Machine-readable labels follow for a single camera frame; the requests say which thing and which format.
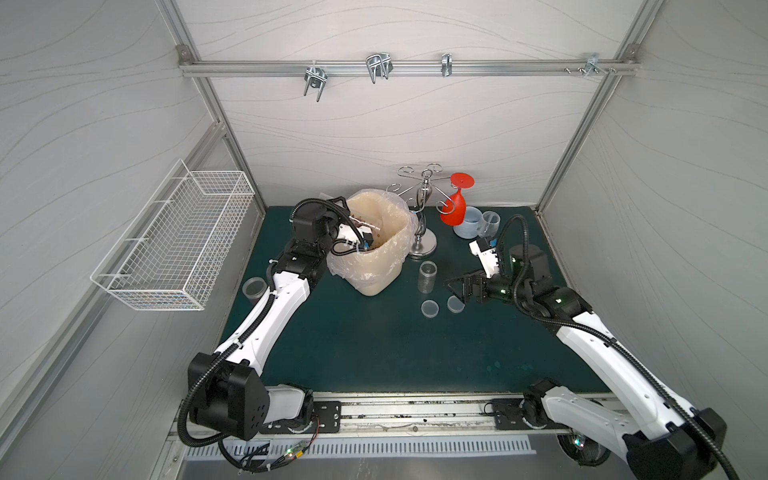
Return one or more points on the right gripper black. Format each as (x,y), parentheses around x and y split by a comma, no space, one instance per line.
(475,285)

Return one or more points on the jar with dried flowers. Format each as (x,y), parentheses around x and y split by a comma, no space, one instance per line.
(426,277)

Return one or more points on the clear plastic jar lid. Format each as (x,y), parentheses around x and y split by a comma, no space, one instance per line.
(429,308)

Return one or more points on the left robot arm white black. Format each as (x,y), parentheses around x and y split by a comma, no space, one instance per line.
(226,395)

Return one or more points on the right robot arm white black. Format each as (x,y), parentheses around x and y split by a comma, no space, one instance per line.
(660,434)

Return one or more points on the chrome glass holder stand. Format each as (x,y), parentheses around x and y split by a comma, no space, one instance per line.
(425,241)

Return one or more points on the cream trash bin with bag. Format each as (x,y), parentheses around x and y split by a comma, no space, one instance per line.
(394,229)

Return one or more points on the clear wine glass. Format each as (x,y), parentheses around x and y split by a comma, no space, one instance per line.
(489,224)

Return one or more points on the red plastic wine glass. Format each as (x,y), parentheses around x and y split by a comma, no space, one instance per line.
(453,210)

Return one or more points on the metal hook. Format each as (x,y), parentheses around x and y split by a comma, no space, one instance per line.
(446,65)
(379,65)
(315,79)

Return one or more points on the white vent strip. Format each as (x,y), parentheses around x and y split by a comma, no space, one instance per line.
(381,447)

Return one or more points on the metal hook right end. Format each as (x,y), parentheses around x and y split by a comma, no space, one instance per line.
(591,67)

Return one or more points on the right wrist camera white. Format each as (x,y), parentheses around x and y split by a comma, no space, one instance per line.
(485,250)

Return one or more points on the white wire basket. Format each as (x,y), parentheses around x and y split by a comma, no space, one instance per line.
(170,255)

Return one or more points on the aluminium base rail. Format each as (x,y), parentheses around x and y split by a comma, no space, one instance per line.
(416,413)

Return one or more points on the aluminium top rail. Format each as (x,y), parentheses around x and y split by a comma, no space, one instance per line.
(401,68)

